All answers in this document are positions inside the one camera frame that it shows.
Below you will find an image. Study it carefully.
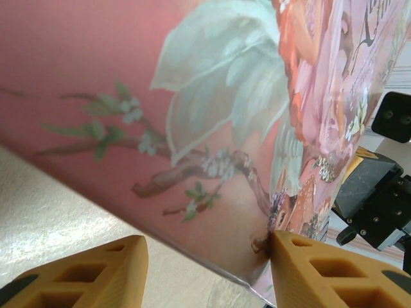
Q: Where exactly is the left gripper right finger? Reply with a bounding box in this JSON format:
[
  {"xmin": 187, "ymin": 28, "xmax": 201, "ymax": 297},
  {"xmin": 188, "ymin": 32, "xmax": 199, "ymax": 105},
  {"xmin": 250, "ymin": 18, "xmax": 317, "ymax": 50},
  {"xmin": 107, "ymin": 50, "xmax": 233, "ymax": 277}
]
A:
[{"xmin": 268, "ymin": 230, "xmax": 411, "ymax": 308}]

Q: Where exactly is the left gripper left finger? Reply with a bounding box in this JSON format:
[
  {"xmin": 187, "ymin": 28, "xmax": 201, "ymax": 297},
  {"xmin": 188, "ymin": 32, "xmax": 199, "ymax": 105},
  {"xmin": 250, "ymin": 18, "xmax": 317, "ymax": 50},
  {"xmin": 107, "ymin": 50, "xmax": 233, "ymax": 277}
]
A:
[{"xmin": 0, "ymin": 235, "xmax": 149, "ymax": 308}]

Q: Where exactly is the pink fairy tin box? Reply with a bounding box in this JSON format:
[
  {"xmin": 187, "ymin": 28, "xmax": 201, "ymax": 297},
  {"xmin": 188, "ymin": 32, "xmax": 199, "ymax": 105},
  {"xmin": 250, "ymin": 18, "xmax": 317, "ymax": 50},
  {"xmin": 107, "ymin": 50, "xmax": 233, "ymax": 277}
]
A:
[{"xmin": 0, "ymin": 0, "xmax": 406, "ymax": 305}]

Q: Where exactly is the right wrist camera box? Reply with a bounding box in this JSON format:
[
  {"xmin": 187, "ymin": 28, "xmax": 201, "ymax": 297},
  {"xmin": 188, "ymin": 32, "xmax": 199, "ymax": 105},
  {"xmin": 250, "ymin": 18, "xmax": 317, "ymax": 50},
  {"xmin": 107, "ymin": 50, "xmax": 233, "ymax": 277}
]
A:
[{"xmin": 371, "ymin": 91, "xmax": 411, "ymax": 144}]

